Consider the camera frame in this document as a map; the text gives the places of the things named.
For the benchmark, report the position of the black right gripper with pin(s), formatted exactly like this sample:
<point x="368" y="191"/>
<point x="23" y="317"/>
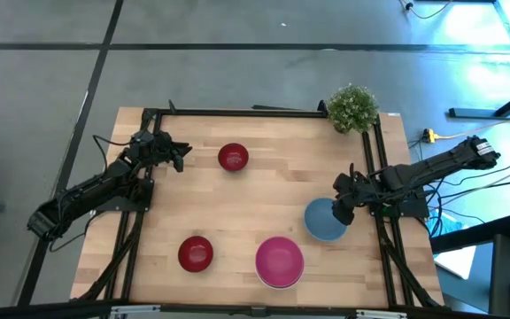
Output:
<point x="348" y="188"/>

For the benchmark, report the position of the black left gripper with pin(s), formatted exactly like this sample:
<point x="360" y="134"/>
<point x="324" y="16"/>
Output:
<point x="161" y="145"/>

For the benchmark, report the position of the blue bowl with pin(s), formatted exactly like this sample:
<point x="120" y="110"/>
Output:
<point x="319" y="221"/>

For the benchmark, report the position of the small red bowl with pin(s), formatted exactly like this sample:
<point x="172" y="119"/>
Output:
<point x="233" y="157"/>
<point x="195" y="254"/>

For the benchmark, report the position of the pink bowl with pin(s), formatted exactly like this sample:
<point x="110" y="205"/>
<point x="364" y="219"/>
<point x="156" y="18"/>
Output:
<point x="279" y="261"/>

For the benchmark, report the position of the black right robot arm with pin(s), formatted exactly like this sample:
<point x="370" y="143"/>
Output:
<point x="436" y="166"/>

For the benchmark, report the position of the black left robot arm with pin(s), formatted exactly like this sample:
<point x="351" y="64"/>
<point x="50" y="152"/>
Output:
<point x="91" y="188"/>

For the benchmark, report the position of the white bowl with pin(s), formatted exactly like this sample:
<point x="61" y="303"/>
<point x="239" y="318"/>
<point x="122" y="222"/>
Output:
<point x="279" y="288"/>

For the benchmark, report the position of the small green potted plant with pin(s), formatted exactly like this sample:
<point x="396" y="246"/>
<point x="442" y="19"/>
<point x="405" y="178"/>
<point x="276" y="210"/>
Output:
<point x="352" y="108"/>

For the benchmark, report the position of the blue plastic bag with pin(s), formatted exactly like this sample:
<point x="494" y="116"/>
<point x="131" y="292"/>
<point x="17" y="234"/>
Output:
<point x="447" y="223"/>

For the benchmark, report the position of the white sticker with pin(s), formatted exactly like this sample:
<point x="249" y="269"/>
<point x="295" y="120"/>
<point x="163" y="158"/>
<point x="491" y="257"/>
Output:
<point x="394" y="114"/>

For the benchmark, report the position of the yellow power plug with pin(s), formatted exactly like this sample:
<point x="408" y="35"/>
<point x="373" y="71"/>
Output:
<point x="430" y="135"/>

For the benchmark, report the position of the white paper sheet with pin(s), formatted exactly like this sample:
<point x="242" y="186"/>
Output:
<point x="458" y="261"/>

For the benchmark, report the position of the black crossbeam with silver brackets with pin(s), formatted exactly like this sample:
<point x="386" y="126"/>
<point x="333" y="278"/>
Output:
<point x="215" y="311"/>

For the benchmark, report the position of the black desk foot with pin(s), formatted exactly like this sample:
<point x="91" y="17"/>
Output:
<point x="472" y="113"/>

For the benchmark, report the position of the black aluminium table frame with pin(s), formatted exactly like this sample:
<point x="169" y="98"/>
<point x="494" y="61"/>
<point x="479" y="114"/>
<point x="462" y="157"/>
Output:
<point x="237" y="113"/>

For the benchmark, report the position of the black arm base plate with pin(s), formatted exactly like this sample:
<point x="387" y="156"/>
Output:
<point x="122" y="206"/>
<point x="416" y="207"/>

